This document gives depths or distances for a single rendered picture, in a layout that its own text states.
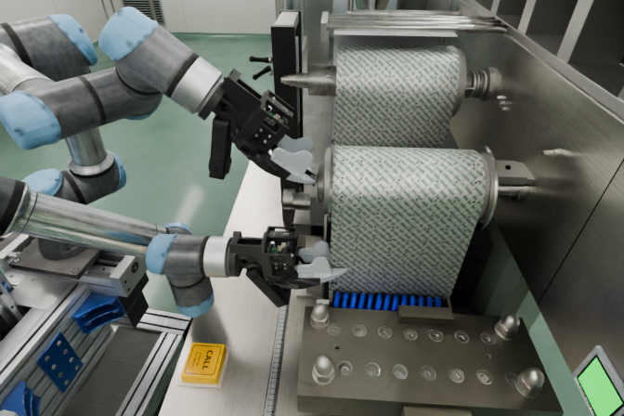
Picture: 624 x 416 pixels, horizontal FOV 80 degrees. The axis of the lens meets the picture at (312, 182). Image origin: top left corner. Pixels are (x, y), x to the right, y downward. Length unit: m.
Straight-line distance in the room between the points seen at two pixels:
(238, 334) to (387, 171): 0.49
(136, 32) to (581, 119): 0.59
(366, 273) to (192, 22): 6.09
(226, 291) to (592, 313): 0.70
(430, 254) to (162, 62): 0.52
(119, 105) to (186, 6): 5.96
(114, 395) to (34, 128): 1.26
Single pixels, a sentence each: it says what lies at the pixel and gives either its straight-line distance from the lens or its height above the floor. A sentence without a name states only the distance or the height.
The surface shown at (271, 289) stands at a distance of 0.73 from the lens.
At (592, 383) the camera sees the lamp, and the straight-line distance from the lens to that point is 0.60.
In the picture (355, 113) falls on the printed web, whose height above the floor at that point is 1.30.
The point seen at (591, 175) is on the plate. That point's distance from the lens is 0.58.
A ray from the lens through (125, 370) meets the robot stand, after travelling 1.74.
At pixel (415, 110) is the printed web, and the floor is 1.31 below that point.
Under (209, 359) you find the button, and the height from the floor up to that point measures 0.92.
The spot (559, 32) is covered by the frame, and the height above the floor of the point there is 1.46.
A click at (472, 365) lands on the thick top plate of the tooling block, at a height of 1.03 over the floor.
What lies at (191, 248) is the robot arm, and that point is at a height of 1.15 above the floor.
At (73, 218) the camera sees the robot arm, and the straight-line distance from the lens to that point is 0.79.
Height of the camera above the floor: 1.63
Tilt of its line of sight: 36 degrees down
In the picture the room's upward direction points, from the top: straight up
